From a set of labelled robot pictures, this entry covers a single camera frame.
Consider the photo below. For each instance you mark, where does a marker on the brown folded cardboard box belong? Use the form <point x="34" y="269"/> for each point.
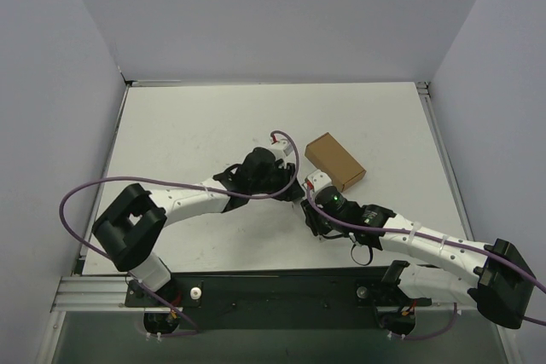
<point x="329" y="156"/>

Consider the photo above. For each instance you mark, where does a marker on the aluminium table frame rail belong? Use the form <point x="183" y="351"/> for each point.
<point x="169" y="133"/>

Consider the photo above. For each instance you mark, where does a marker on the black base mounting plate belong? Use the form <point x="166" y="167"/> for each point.
<point x="303" y="299"/>

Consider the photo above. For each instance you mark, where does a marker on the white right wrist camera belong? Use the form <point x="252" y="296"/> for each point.
<point x="316" y="182"/>

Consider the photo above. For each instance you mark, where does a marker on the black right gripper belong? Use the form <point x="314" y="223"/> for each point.
<point x="310" y="218"/>

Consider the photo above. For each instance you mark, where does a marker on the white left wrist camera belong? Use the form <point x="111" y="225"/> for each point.
<point x="281" y="147"/>

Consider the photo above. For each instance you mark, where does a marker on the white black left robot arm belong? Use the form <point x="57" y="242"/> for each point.
<point x="131" y="225"/>

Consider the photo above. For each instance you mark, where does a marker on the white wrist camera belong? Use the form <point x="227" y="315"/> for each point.
<point x="281" y="147"/>
<point x="316" y="182"/>

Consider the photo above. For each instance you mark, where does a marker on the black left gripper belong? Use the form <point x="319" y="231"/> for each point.
<point x="286" y="178"/>

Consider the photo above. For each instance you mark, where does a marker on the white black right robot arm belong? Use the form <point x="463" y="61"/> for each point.
<point x="494" y="278"/>

